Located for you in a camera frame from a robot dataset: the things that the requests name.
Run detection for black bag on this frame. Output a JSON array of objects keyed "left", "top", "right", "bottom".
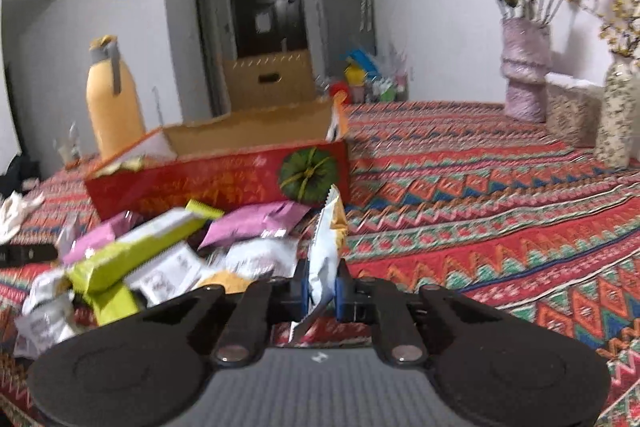
[{"left": 0, "top": 154, "right": 41, "bottom": 198}]

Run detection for green snack packet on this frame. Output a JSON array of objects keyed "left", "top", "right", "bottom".
[{"left": 66, "top": 200, "right": 225, "bottom": 293}]

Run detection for white cloth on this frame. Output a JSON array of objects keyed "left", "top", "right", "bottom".
[{"left": 0, "top": 192, "right": 46, "bottom": 243}]

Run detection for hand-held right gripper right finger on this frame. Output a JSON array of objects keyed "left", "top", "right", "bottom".
[{"left": 336, "top": 259, "right": 497, "bottom": 368}]

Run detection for pink snack packet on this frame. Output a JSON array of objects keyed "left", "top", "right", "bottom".
[
  {"left": 199, "top": 202, "right": 312, "bottom": 250},
  {"left": 62, "top": 209, "right": 143, "bottom": 265}
]

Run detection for grey refrigerator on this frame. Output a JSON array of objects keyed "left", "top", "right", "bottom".
[{"left": 319, "top": 0, "right": 377, "bottom": 80}]

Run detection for red cardboard box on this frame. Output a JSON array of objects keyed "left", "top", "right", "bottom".
[{"left": 84, "top": 97, "right": 351, "bottom": 220}]

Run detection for pink ceramic vase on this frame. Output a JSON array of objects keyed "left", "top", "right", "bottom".
[{"left": 501, "top": 18, "right": 552, "bottom": 124}]

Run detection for clear glass cup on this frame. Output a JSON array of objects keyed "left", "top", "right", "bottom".
[{"left": 57, "top": 124, "right": 83, "bottom": 165}]

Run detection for woven storage box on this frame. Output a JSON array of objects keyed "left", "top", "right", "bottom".
[{"left": 545, "top": 74, "right": 608, "bottom": 148}]

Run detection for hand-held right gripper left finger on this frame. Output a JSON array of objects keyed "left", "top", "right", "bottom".
[{"left": 136, "top": 259, "right": 308, "bottom": 368}]

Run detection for speckled white vase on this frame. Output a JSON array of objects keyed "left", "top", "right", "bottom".
[{"left": 595, "top": 57, "right": 640, "bottom": 168}]

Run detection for orange thermos bottle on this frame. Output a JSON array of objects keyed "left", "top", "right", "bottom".
[{"left": 86, "top": 35, "right": 147, "bottom": 158}]

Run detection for white orange snack packet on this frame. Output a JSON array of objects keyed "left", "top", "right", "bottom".
[{"left": 290, "top": 185, "right": 349, "bottom": 344}]

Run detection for wire rack with bottles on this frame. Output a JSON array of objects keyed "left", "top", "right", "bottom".
[{"left": 365, "top": 67, "right": 408, "bottom": 104}]

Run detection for yellow dried flowers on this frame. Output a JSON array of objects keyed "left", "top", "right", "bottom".
[{"left": 597, "top": 0, "right": 640, "bottom": 58}]

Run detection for wooden chair back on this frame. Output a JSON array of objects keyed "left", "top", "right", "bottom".
[{"left": 222, "top": 49, "right": 317, "bottom": 112}]

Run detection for dark entrance door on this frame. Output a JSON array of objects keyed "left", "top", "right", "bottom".
[{"left": 229, "top": 0, "right": 308, "bottom": 58}]

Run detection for pile of snack packets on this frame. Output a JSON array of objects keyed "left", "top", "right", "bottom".
[{"left": 14, "top": 199, "right": 313, "bottom": 358}]

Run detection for blue plastic item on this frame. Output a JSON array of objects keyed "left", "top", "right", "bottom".
[{"left": 349, "top": 51, "right": 377, "bottom": 72}]

